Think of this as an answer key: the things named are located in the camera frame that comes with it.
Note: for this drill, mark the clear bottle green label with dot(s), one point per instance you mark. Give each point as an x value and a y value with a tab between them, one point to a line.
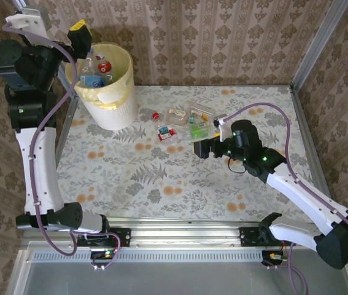
198	130

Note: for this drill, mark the bottle with round red label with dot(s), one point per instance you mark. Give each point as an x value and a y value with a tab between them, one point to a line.
104	67

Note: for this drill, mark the small Pocari Sweat bottle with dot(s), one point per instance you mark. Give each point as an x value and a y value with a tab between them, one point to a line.
91	81

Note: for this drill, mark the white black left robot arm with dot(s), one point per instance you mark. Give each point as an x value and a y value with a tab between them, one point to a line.
46	172

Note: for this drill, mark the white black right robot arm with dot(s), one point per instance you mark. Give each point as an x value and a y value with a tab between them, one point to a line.
307	201

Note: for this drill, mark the yellow bin liner bag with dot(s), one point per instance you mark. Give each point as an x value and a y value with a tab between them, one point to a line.
124	58

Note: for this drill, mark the white ribbed waste bin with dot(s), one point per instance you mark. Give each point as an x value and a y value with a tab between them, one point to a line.
115	116

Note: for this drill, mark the small bottle green band label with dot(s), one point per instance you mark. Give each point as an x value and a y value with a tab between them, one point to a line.
193	118

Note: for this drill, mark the clear bottle red label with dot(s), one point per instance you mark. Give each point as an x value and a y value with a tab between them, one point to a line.
166	132

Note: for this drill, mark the floral tablecloth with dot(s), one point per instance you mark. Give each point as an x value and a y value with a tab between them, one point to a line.
192	190

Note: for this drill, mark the beige crumpled wrapper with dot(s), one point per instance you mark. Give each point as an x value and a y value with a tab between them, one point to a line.
176	112

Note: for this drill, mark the small red bottle cap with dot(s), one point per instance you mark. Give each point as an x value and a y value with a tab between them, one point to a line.
154	115

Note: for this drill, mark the aluminium left frame post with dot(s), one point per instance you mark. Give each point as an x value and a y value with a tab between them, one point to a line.
22	2

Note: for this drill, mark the aluminium frame post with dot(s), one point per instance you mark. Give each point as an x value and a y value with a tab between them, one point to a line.
22	2
317	46

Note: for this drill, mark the aluminium right side rail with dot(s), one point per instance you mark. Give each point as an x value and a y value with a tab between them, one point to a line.
312	153

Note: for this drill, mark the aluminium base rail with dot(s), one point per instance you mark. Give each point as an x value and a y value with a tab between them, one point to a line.
186	233

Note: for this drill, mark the aluminium right frame post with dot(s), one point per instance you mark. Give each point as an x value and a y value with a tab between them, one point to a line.
317	46

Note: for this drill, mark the grey metal base plate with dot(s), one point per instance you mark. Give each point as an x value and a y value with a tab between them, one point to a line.
176	279

